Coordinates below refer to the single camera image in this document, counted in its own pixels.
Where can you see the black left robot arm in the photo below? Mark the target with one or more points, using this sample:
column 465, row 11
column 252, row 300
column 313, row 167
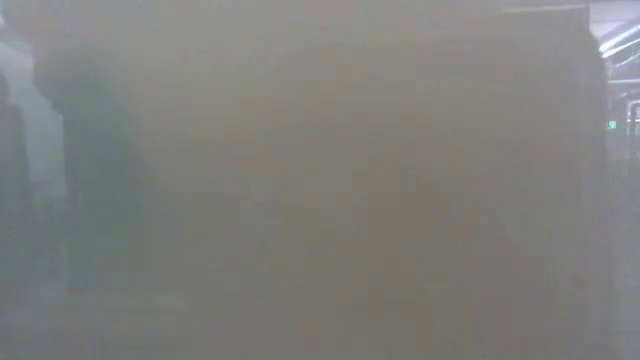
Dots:
column 95, row 140

